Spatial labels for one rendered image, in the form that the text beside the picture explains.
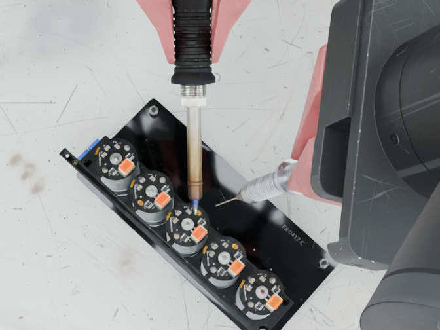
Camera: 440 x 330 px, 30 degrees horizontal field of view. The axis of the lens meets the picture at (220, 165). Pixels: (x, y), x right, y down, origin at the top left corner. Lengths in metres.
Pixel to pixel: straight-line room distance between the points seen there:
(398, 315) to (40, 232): 0.40
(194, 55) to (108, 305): 0.17
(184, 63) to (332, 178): 0.19
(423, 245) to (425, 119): 0.09
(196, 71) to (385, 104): 0.21
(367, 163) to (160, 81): 0.32
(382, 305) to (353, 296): 0.38
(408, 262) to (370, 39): 0.12
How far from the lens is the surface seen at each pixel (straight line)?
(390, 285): 0.16
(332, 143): 0.27
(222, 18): 0.42
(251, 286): 0.46
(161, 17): 0.41
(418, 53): 0.25
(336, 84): 0.27
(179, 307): 0.52
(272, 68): 0.56
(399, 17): 0.27
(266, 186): 0.37
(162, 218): 0.49
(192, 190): 0.46
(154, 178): 0.47
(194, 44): 0.44
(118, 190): 0.50
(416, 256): 0.16
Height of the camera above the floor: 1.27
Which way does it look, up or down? 75 degrees down
